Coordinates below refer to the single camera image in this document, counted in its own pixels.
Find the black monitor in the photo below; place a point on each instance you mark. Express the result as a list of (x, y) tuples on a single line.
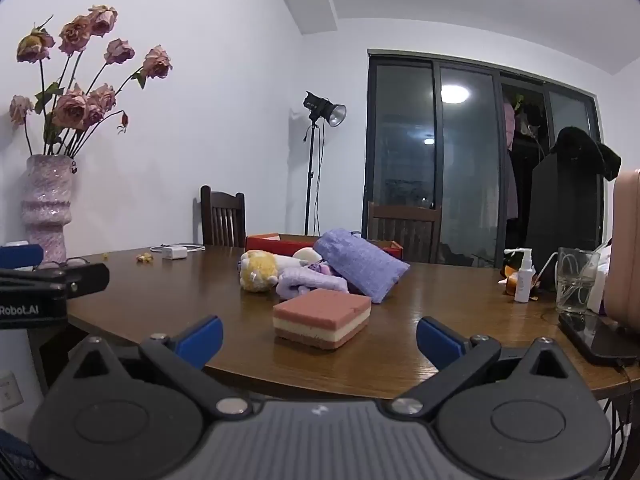
[(565, 210)]

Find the red cardboard box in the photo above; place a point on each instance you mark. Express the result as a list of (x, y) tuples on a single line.
[(280, 244)]

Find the orange packet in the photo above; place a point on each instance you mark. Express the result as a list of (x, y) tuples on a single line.
[(509, 280)]

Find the black framed glass sliding door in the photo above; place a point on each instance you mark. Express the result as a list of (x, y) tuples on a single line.
[(405, 135)]

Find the dark wooden slatted chair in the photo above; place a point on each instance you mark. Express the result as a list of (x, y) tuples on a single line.
[(400, 232), (222, 220)]

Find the white spray bottle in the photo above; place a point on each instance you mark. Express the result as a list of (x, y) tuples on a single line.
[(522, 280)]

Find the clear drinking glass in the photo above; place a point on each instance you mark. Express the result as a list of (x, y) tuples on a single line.
[(575, 285)]

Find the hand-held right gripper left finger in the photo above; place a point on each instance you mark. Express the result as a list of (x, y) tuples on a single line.
[(202, 335)]

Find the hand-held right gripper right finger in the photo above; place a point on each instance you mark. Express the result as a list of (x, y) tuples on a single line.
[(440, 342)]

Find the purple knit bag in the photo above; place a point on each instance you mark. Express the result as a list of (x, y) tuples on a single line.
[(360, 262)]

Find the black smartphone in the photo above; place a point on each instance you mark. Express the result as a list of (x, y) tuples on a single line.
[(595, 337)]

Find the small yellow candy wrapper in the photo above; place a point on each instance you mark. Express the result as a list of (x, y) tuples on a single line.
[(144, 258)]

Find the black studio light on stand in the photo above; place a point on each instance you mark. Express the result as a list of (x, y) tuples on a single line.
[(320, 107)]

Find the black furry garment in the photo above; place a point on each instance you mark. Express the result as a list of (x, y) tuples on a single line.
[(582, 147)]

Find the pink and white layered sponge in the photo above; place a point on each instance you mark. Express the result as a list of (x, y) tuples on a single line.
[(322, 315)]

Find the yellow and white plush toy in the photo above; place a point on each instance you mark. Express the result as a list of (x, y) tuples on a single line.
[(257, 270)]

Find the pink ribbed ceramic vase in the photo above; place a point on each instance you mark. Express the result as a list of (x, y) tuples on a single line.
[(45, 210)]

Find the lilac towel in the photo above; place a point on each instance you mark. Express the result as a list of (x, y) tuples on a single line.
[(300, 280)]

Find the blue jeans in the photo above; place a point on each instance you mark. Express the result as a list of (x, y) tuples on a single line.
[(15, 455)]

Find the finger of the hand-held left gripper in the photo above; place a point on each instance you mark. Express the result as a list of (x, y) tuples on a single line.
[(75, 279), (20, 256)]

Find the white wall outlet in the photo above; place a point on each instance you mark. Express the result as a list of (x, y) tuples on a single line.
[(9, 392)]

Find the black eyeglasses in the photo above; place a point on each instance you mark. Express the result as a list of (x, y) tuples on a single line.
[(75, 261)]

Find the white charger block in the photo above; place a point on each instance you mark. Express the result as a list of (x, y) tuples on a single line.
[(173, 252)]

